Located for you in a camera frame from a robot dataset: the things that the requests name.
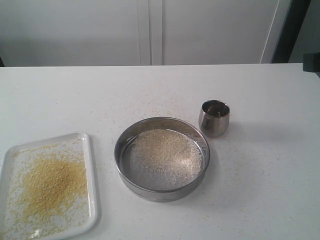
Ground round steel mesh sieve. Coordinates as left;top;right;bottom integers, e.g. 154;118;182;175
114;116;211;202

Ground small stainless steel cup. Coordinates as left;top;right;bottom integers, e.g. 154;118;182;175
198;99;231;138

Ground clear glass bowl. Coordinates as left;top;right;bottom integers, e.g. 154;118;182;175
0;131;103;240

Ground fine yellow sieved grains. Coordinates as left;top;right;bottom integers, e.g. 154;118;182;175
4;137;90;238

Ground dark vertical post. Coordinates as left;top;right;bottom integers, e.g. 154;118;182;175
271;0;311;64

